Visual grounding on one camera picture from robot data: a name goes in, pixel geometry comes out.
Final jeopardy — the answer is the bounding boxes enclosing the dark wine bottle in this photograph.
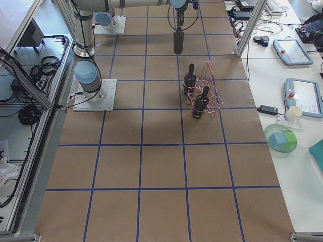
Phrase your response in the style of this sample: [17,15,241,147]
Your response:
[173,27,184,54]
[184,64,196,96]

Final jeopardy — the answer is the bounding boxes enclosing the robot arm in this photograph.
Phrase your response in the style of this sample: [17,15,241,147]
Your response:
[94,5,187,30]
[70,1,193,59]

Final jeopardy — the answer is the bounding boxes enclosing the dark wine bottle in rack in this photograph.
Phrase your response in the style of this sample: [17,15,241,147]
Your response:
[184,64,196,96]

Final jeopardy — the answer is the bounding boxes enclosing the blue teach pendant far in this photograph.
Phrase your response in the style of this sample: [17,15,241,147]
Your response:
[273,39,313,66]

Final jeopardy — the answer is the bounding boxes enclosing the blue teach pendant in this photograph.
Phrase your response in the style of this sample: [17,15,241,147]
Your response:
[273,39,313,66]
[284,78,322,118]

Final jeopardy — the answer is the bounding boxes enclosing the black power brick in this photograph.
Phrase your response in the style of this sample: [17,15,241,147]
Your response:
[257,105,278,115]

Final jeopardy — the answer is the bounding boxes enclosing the blue teach pendant near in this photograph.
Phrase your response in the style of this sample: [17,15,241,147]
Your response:
[284,78,322,118]

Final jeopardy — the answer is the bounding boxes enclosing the white paper cup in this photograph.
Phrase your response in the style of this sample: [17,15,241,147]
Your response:
[284,106,303,123]

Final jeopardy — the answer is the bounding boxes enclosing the green bowl with blocks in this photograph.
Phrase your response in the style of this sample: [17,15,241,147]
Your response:
[264,124,297,153]

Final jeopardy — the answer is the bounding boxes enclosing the teal book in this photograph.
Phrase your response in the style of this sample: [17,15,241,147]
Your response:
[308,140,323,172]

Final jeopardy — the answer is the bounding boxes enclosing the black braided cable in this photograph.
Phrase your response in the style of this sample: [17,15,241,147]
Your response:
[168,0,200,31]

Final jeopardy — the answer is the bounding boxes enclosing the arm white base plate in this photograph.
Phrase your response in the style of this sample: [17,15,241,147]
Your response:
[94,13,126,35]
[72,79,117,111]

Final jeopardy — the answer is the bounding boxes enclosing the copper wire wine rack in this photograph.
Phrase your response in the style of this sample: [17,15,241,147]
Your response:
[182,61,223,119]

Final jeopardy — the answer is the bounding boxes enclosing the aluminium frame post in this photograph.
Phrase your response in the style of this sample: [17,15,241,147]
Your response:
[235,0,267,57]

